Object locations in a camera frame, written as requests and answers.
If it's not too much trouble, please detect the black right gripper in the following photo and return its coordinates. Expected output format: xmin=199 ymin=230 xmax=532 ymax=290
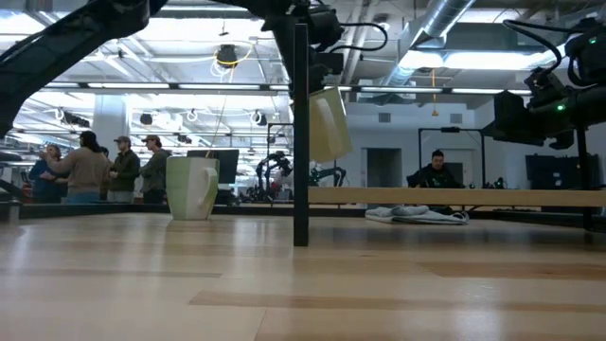
xmin=482 ymin=90 xmax=582 ymax=150

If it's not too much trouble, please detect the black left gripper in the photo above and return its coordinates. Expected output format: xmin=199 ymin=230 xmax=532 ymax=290
xmin=263 ymin=0 xmax=345 ymax=99

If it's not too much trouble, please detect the tall pale yellow-green mug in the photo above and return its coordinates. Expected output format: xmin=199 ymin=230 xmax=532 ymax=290
xmin=309 ymin=86 xmax=354 ymax=165

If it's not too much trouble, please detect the ribbed green white mug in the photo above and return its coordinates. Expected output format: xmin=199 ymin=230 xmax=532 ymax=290
xmin=165 ymin=155 xmax=222 ymax=222

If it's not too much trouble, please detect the wooden shelf board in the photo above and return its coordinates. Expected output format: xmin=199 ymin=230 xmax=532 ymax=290
xmin=307 ymin=186 xmax=606 ymax=208

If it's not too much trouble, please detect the black cabinet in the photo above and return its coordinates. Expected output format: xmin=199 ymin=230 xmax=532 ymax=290
xmin=525 ymin=153 xmax=602 ymax=191

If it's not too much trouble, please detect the folded grey cloth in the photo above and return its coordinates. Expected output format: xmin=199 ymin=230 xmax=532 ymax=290
xmin=364 ymin=204 xmax=471 ymax=226

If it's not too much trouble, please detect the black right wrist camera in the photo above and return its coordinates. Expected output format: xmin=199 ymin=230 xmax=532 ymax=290
xmin=523 ymin=65 xmax=569 ymax=111

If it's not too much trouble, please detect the black shelf end frame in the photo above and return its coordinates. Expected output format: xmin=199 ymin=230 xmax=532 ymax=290
xmin=293 ymin=23 xmax=311 ymax=248

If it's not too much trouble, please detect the black camera cable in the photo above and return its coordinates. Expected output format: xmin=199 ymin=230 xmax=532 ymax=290
xmin=329 ymin=22 xmax=388 ymax=53
xmin=502 ymin=19 xmax=564 ymax=72

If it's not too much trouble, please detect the black ceiling cable reel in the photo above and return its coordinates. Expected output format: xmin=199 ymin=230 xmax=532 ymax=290
xmin=215 ymin=44 xmax=241 ymax=70

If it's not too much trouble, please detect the black upright post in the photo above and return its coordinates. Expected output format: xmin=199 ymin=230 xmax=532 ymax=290
xmin=576 ymin=126 xmax=594 ymax=233

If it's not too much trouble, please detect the silver ceiling air duct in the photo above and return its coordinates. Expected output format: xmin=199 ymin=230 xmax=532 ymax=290
xmin=378 ymin=0 xmax=477 ymax=91

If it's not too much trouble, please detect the black table frame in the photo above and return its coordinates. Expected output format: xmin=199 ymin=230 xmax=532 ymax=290
xmin=0 ymin=201 xmax=606 ymax=233

